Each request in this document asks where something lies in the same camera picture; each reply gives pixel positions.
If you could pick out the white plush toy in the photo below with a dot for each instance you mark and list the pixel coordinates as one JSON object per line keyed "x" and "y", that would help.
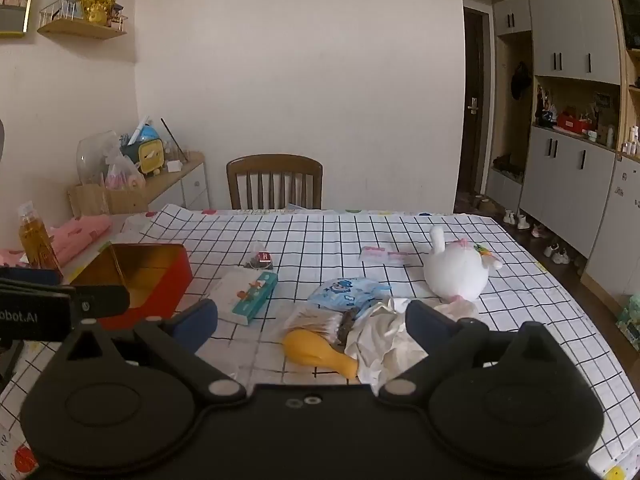
{"x": 455, "y": 270}

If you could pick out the grey wardrobe cabinet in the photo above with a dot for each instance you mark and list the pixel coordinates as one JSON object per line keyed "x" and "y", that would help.
{"x": 565, "y": 170}

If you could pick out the small white card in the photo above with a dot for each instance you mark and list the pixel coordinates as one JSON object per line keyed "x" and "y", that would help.
{"x": 174, "y": 166}

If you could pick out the cotton swab pack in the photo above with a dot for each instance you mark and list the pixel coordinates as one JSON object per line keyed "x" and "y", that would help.
{"x": 315, "y": 319}

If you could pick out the yellow alarm clock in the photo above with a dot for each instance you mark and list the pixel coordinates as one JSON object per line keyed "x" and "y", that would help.
{"x": 149, "y": 156}

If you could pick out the dark brown hair scrunchie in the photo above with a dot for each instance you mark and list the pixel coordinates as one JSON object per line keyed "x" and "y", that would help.
{"x": 346, "y": 332}

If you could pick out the clear plastic bag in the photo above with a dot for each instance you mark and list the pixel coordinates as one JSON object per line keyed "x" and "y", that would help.
{"x": 122, "y": 177}

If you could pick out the white teal box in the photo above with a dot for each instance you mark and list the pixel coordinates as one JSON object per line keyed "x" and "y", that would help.
{"x": 250, "y": 296}

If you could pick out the pink printed cloth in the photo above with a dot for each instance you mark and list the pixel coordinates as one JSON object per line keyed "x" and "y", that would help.
{"x": 75, "y": 232}

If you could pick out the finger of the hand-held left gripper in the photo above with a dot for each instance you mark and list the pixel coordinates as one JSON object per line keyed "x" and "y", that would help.
{"x": 102, "y": 300}
{"x": 30, "y": 280}

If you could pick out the light blue cloth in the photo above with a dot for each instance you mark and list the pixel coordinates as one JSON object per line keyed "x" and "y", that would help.
{"x": 297, "y": 206}

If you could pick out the pink white packet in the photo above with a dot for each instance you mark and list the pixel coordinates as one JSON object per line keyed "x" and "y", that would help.
{"x": 382, "y": 255}

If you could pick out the amber oil bottle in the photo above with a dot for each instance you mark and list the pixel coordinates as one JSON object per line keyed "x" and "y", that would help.
{"x": 37, "y": 245}

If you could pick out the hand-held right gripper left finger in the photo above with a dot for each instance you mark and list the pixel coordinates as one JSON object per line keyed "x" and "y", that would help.
{"x": 200, "y": 321}

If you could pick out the cardboard box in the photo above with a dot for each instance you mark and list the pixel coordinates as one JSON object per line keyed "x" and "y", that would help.
{"x": 120, "y": 201}

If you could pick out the dark wooden door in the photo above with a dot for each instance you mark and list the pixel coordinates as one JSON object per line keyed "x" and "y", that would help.
{"x": 472, "y": 135}

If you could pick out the green tissue pack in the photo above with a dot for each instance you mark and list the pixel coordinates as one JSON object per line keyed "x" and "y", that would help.
{"x": 629, "y": 322}

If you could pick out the white gauze cloth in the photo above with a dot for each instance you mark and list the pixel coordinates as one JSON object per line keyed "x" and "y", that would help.
{"x": 385, "y": 342}

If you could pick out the wooden wall shelf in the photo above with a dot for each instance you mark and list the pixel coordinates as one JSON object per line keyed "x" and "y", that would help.
{"x": 75, "y": 30}

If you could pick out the thin black stick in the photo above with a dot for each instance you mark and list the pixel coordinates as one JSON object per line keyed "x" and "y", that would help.
{"x": 175, "y": 141}

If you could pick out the blue round container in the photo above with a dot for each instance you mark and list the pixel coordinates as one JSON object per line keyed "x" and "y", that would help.
{"x": 147, "y": 133}

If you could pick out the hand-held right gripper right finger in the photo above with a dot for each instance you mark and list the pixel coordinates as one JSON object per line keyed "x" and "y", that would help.
{"x": 430, "y": 321}

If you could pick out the brown wooden chair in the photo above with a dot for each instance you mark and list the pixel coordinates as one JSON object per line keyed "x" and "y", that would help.
{"x": 275, "y": 162}

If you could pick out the white shoe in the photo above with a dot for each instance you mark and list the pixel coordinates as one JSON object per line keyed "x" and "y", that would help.
{"x": 539, "y": 231}
{"x": 509, "y": 216}
{"x": 524, "y": 221}
{"x": 557, "y": 254}

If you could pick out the red tin box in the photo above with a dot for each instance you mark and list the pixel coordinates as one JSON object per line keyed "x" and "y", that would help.
{"x": 167, "y": 280}

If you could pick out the white side cabinet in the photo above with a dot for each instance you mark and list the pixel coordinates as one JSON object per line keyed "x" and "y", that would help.
{"x": 190, "y": 185}

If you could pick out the blue cartoon face mask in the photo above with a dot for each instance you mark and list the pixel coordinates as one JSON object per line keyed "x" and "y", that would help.
{"x": 345, "y": 294}

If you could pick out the red storage box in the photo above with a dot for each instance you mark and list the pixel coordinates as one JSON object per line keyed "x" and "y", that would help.
{"x": 574, "y": 122}

